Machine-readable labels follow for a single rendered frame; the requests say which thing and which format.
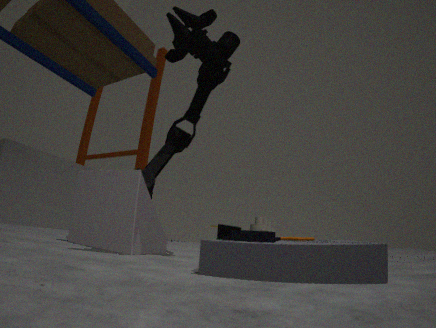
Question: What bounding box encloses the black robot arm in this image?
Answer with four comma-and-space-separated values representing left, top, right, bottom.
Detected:
136, 31, 240, 199

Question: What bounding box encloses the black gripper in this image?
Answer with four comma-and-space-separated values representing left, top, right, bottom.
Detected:
164, 6, 217, 63

